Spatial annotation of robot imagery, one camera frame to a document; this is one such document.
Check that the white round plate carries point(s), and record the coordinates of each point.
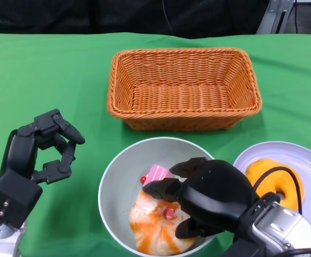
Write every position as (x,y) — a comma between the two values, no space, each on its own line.
(305,155)

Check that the large orange striped bread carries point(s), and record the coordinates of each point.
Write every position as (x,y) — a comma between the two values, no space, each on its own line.
(150,227)

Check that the pink layered cake slice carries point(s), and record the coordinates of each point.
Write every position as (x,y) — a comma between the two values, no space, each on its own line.
(158,172)

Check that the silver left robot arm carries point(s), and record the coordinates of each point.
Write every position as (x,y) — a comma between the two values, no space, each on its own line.
(2,241)

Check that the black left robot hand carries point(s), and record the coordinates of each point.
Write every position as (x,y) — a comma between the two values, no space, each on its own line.
(21,152)

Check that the grey-green round bowl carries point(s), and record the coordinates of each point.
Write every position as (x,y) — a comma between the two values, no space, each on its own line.
(123,171)

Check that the silver metal stand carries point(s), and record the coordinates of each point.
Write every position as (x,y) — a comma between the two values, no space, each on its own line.
(270,18)

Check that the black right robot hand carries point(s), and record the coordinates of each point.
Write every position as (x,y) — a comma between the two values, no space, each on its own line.
(214,195)

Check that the green tablecloth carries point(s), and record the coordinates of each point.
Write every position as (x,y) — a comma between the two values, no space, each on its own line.
(37,80)

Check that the black backdrop cloth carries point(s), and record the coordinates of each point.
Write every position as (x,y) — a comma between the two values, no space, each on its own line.
(91,16)

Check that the small red cherry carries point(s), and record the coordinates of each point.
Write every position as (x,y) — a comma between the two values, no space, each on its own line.
(143,178)

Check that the orange wicker basket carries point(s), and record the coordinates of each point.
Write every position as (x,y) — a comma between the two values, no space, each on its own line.
(184,80)

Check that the small orange striped bread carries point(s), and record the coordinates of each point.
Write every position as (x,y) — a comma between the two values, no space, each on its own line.
(262,171)

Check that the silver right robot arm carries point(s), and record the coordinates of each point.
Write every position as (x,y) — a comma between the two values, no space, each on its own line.
(278,227)

